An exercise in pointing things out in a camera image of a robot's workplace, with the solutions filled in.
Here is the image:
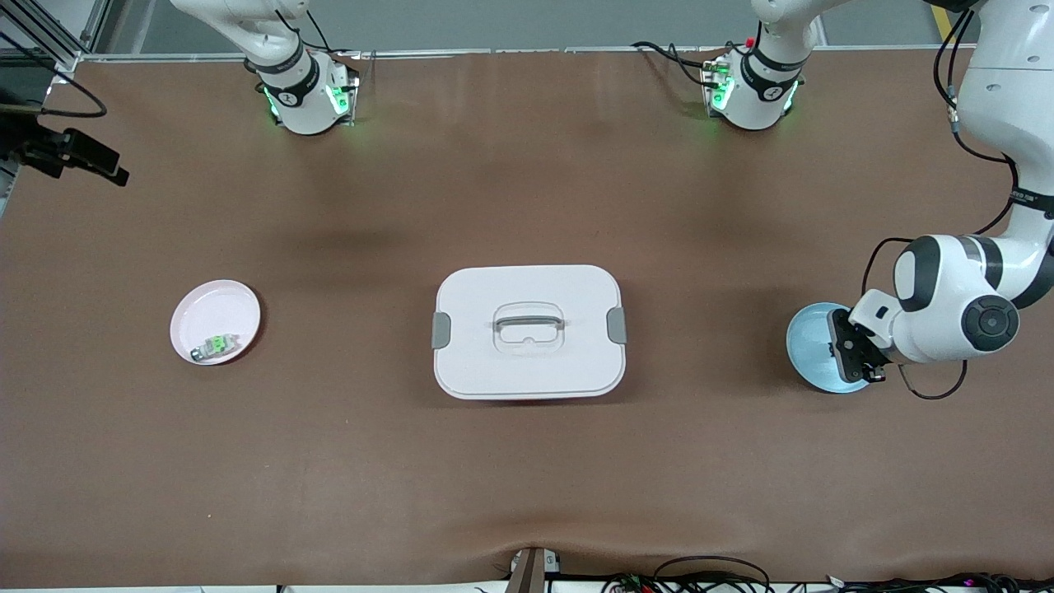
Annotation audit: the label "black cable bundle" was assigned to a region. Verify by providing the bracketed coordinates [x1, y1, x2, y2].
[599, 555, 1054, 593]

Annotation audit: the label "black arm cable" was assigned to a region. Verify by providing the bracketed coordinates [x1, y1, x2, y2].
[860, 0, 1024, 402]
[0, 31, 109, 119]

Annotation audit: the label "metal table edge bracket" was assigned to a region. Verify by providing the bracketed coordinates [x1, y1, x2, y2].
[506, 547, 562, 593]

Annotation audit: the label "aluminium frame rail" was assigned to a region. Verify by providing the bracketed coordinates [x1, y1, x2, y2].
[49, 47, 981, 67]

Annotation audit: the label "pink round plate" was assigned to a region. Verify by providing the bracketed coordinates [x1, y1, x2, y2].
[170, 279, 263, 367]

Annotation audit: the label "white lidded storage box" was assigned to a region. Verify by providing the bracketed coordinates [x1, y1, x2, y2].
[431, 264, 628, 401]

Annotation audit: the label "green white push-button switch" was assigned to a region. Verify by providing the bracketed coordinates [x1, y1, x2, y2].
[189, 333, 241, 363]

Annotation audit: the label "light blue round plate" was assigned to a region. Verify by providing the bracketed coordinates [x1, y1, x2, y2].
[785, 302, 874, 395]

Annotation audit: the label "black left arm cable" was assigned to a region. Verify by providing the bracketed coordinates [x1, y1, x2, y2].
[860, 0, 1024, 402]

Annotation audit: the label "brown table cover mat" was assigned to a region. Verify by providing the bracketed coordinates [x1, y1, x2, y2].
[0, 49, 1054, 589]

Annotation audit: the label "black base cables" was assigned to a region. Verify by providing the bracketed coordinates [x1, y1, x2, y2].
[632, 40, 727, 90]

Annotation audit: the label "aluminium frame post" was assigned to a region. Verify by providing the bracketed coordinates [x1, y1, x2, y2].
[0, 0, 113, 73]

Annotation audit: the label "translucent gray box handle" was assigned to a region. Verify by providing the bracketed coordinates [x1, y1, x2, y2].
[492, 303, 567, 345]

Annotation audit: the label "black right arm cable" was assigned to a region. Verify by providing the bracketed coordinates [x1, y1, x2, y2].
[0, 31, 109, 119]

